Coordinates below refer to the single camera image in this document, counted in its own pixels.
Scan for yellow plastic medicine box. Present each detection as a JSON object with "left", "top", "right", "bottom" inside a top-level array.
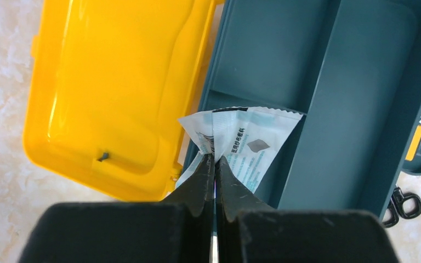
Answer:
[{"left": 22, "top": 1, "right": 219, "bottom": 202}]

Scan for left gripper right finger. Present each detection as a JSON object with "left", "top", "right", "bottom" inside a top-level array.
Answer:
[{"left": 215, "top": 158, "right": 399, "bottom": 262}]

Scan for black handled scissors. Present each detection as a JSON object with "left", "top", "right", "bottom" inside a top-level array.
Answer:
[{"left": 382, "top": 185, "right": 421, "bottom": 228}]

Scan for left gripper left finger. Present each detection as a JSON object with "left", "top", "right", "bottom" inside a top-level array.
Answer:
[{"left": 19, "top": 155, "right": 215, "bottom": 262}]

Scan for teal divided tray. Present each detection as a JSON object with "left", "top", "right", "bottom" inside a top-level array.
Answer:
[{"left": 199, "top": 1, "right": 421, "bottom": 217}]

